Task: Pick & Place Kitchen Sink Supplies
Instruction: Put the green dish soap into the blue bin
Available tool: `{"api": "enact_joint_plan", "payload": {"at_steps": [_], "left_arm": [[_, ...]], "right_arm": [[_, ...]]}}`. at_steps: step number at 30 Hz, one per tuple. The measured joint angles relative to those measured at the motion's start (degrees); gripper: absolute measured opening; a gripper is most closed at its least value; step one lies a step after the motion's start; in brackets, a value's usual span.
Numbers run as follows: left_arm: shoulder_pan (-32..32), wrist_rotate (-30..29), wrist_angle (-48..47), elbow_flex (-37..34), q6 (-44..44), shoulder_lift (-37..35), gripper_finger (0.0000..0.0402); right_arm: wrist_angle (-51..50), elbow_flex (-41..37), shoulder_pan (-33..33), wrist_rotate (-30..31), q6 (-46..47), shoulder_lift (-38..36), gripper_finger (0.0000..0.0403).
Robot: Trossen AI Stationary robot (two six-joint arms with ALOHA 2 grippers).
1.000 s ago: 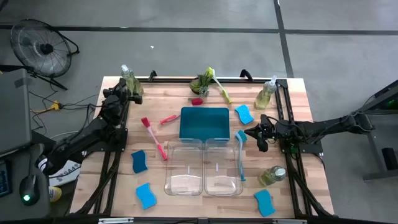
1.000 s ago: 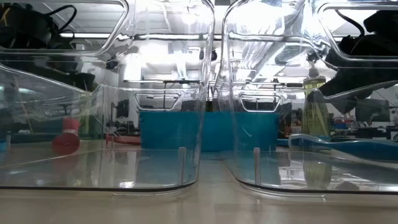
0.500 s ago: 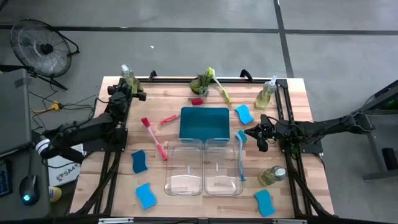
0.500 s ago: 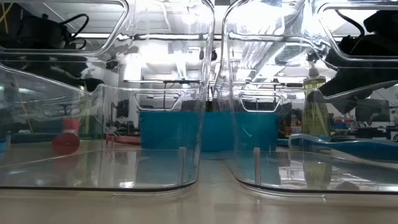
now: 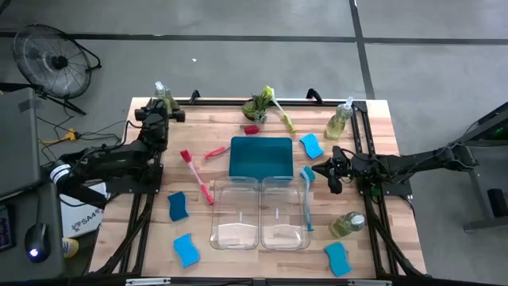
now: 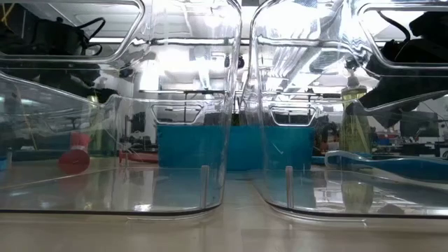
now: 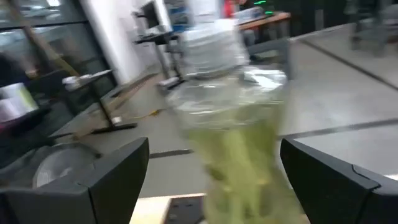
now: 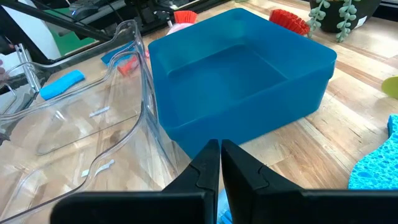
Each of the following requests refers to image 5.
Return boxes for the light blue sponge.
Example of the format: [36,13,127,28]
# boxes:
[324,241,353,278]
[172,233,201,269]
[298,133,325,160]

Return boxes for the yellow power cable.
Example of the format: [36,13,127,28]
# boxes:
[38,127,79,146]

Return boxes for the black support bar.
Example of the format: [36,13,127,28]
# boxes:
[59,183,109,211]

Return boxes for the teal plastic tray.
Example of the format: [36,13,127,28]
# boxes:
[229,136,294,187]

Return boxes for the black floor fan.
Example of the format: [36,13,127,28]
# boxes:
[11,23,102,101]

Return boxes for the silver metal bracket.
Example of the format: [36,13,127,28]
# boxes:
[125,276,171,286]
[348,279,392,286]

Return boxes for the black computer mouse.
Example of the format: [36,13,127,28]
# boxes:
[24,222,52,264]

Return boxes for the clear plastic bin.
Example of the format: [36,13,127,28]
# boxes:
[260,176,312,251]
[209,177,261,251]

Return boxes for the black keyboard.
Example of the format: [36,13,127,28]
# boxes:
[0,204,17,253]

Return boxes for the small potted succulent plant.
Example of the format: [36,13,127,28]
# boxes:
[241,93,273,124]

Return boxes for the grey desk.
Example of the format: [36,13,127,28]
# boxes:
[0,183,67,281]

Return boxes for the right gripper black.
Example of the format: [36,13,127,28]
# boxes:
[311,145,358,195]

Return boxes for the yellow-green dish brush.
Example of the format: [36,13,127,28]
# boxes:
[264,85,298,134]

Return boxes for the grey computer case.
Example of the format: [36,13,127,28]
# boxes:
[0,87,43,199]

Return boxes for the dark blue sponge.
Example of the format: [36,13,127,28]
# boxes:
[167,191,191,222]

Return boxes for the black cylindrical foot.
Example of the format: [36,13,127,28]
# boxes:
[487,187,508,218]

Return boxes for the black tripod bar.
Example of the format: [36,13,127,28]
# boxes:
[0,81,87,117]

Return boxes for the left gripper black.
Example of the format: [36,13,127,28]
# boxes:
[134,99,187,152]

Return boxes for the black metal stand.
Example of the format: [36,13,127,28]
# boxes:
[440,101,508,234]

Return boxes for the white cardboard box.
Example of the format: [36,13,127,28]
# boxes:
[59,182,108,239]

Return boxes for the yellow round object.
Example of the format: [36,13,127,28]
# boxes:
[62,237,79,259]

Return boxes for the blue and white dish brush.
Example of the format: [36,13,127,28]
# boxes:
[299,165,318,233]

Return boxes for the clear green soap pump bottle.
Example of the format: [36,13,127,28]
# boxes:
[324,96,355,141]
[153,80,175,115]
[329,211,366,239]

